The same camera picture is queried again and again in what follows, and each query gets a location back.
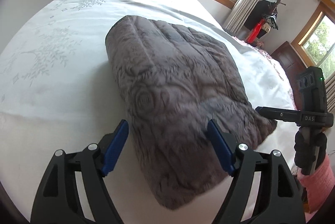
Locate dark wooden headboard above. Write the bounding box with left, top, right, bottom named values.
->
left=271, top=42, right=306, bottom=110

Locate red bag on rack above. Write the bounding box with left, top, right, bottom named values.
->
left=245, top=18, right=265, bottom=44

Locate black garment on rack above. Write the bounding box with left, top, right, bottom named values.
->
left=244, top=0, right=274, bottom=30

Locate grey rose-patterned quilted jacket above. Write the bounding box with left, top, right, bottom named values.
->
left=105, top=15, right=277, bottom=210

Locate right hand black glove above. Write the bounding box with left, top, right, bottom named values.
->
left=294, top=127, right=327, bottom=175

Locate floral pink bedspread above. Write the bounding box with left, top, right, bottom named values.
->
left=233, top=37, right=297, bottom=110

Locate white bed sheet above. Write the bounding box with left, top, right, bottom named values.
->
left=1, top=0, right=294, bottom=218

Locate pink right sleeve forearm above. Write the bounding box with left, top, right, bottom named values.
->
left=298, top=155, right=334, bottom=222

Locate wooden framed side window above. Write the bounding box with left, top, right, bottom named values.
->
left=291, top=0, right=334, bottom=79

